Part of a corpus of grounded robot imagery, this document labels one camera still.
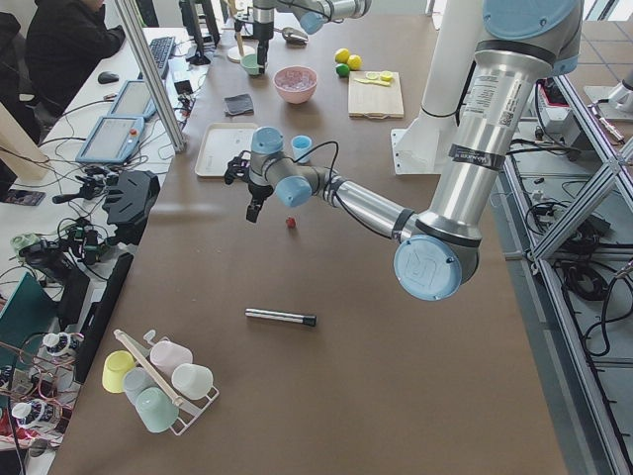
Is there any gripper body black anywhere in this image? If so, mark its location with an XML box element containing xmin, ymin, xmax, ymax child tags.
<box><xmin>248</xmin><ymin>180</ymin><xmax>273</xmax><ymax>202</ymax></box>
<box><xmin>253</xmin><ymin>21</ymin><xmax>274</xmax><ymax>47</ymax></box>

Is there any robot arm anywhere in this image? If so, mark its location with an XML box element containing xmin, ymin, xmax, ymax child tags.
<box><xmin>246</xmin><ymin>1</ymin><xmax>583</xmax><ymax>301</ymax></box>
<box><xmin>252</xmin><ymin>0</ymin><xmax>372</xmax><ymax>74</ymax></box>

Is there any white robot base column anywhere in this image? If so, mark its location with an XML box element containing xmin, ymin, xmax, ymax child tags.
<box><xmin>392</xmin><ymin>0</ymin><xmax>483</xmax><ymax>175</ymax></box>

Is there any steel ice scoop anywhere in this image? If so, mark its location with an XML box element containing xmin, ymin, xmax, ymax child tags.
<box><xmin>274</xmin><ymin>27</ymin><xmax>309</xmax><ymax>46</ymax></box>

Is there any light blue plastic cup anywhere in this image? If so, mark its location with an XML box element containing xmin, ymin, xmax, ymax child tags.
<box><xmin>291</xmin><ymin>135</ymin><xmax>313</xmax><ymax>163</ymax></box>

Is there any pink plastic cup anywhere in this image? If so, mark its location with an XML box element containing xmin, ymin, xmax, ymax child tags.
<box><xmin>149</xmin><ymin>340</ymin><xmax>193</xmax><ymax>378</ymax></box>

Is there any white plastic cup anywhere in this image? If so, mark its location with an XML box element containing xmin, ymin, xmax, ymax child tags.
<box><xmin>171</xmin><ymin>363</ymin><xmax>214</xmax><ymax>400</ymax></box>

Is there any yellow plastic cup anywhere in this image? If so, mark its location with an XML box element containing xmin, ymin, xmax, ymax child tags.
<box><xmin>102</xmin><ymin>350</ymin><xmax>136</xmax><ymax>394</ymax></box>

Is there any grey plastic cup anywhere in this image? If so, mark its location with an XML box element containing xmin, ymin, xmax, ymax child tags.
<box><xmin>123</xmin><ymin>366</ymin><xmax>153</xmax><ymax>405</ymax></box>

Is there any mint green plastic cup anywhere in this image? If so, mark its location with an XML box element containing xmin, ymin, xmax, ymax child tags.
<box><xmin>135</xmin><ymin>387</ymin><xmax>179</xmax><ymax>433</ymax></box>

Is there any mint green bowl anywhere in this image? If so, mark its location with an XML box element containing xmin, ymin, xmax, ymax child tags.
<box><xmin>240</xmin><ymin>53</ymin><xmax>266</xmax><ymax>77</ymax></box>

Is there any pink bowl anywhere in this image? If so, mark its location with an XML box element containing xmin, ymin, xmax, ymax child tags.
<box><xmin>273</xmin><ymin>65</ymin><xmax>317</xmax><ymax>104</ymax></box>

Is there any grey folded cloth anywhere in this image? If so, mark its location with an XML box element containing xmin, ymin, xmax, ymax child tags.
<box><xmin>224</xmin><ymin>93</ymin><xmax>254</xmax><ymax>117</ymax></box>

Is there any cream tray with bear drawing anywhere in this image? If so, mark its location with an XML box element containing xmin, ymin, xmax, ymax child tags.
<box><xmin>195</xmin><ymin>123</ymin><xmax>258</xmax><ymax>178</ymax></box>

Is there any yellow lemon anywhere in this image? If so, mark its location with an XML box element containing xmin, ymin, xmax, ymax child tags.
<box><xmin>334</xmin><ymin>47</ymin><xmax>350</xmax><ymax>63</ymax></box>
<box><xmin>346</xmin><ymin>54</ymin><xmax>363</xmax><ymax>71</ymax></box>

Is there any green lime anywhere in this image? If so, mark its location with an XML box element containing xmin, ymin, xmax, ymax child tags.
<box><xmin>335</xmin><ymin>63</ymin><xmax>350</xmax><ymax>78</ymax></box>

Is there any yellow plastic knife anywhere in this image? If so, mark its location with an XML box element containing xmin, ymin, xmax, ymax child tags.
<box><xmin>353</xmin><ymin>77</ymin><xmax>391</xmax><ymax>87</ymax></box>

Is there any wooden cutting board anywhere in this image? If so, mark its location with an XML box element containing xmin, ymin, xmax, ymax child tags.
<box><xmin>348</xmin><ymin>70</ymin><xmax>405</xmax><ymax>119</ymax></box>

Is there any blue teach pendant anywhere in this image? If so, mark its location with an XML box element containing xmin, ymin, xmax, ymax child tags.
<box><xmin>75</xmin><ymin>115</ymin><xmax>145</xmax><ymax>164</ymax></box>
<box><xmin>109</xmin><ymin>80</ymin><xmax>156</xmax><ymax>120</ymax></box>

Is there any seated person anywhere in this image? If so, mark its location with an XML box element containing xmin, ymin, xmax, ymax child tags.
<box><xmin>26</xmin><ymin>0</ymin><xmax>126</xmax><ymax>117</ymax></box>

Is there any white wire cup rack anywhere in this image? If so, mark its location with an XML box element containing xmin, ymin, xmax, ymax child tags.
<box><xmin>114</xmin><ymin>330</ymin><xmax>221</xmax><ymax>436</ymax></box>

